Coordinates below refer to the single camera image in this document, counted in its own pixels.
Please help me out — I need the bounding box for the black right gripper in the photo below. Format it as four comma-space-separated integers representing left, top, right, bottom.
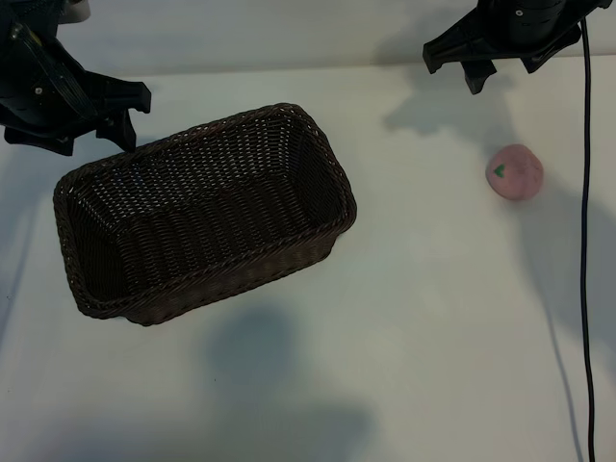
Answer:
422, 0, 609, 95

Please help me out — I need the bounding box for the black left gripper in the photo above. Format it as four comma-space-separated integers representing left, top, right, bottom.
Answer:
0, 0, 152, 157

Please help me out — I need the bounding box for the pink peach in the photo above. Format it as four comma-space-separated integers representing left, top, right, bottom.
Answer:
485, 142, 546, 201

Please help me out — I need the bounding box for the dark brown wicker basket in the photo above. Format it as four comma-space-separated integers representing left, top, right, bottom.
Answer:
52, 101, 359, 327

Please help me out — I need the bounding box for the thin black cable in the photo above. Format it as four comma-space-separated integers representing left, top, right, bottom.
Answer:
579, 17, 598, 462

